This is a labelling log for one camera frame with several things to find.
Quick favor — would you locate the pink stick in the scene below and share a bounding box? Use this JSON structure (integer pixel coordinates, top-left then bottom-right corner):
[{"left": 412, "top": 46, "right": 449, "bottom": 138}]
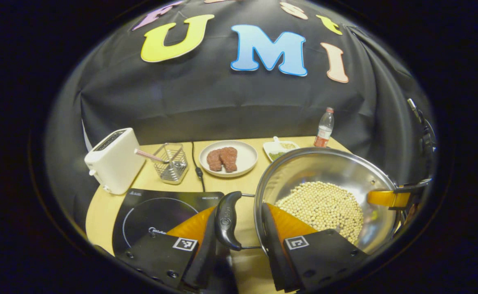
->
[{"left": 134, "top": 149, "right": 168, "bottom": 164}]

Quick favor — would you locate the pile of yellow soybeans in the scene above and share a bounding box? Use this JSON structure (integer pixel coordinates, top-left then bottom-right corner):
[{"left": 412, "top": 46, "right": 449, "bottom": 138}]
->
[{"left": 275, "top": 181, "right": 364, "bottom": 245}]

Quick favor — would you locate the wire mesh basket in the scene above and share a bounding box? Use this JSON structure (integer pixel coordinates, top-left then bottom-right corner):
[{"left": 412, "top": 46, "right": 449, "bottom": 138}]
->
[{"left": 152, "top": 143, "right": 189, "bottom": 185}]

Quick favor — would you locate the black induction cooktop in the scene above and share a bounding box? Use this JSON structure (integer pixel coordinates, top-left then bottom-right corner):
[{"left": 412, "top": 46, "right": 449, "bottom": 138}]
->
[{"left": 112, "top": 188, "right": 225, "bottom": 256}]

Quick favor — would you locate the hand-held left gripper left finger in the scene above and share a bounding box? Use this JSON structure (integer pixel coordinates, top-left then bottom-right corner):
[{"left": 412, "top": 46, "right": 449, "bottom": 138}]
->
[{"left": 114, "top": 205, "right": 219, "bottom": 290}]

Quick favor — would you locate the stainless steel pot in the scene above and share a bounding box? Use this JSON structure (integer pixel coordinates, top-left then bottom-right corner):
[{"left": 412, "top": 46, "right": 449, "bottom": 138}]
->
[{"left": 215, "top": 147, "right": 403, "bottom": 256}]

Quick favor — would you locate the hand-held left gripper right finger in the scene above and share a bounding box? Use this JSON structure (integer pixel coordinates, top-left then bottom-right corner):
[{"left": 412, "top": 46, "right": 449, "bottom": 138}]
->
[{"left": 261, "top": 203, "right": 369, "bottom": 292}]

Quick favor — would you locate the black power cable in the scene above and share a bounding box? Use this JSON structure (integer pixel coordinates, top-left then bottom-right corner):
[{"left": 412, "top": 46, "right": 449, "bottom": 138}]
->
[{"left": 192, "top": 141, "right": 207, "bottom": 192}]

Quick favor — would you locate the white toaster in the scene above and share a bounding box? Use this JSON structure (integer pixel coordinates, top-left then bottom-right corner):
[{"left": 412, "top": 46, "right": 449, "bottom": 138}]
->
[{"left": 84, "top": 128, "right": 146, "bottom": 195}]

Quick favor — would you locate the round white plate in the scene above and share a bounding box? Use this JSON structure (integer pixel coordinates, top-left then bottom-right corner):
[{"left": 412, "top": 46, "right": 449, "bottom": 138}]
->
[{"left": 199, "top": 140, "right": 258, "bottom": 178}]

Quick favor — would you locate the white divided dish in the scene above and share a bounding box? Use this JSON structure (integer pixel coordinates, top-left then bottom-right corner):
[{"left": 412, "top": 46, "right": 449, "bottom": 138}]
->
[{"left": 263, "top": 137, "right": 301, "bottom": 163}]

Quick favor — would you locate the brown meat slice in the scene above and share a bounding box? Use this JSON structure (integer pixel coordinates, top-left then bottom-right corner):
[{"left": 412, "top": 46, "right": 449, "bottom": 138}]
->
[
  {"left": 206, "top": 149, "right": 223, "bottom": 172},
  {"left": 219, "top": 147, "right": 238, "bottom": 173}
]

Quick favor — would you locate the clear plastic water bottle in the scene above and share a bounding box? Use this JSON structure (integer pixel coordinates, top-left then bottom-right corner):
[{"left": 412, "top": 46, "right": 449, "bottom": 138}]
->
[{"left": 314, "top": 107, "right": 335, "bottom": 148}]

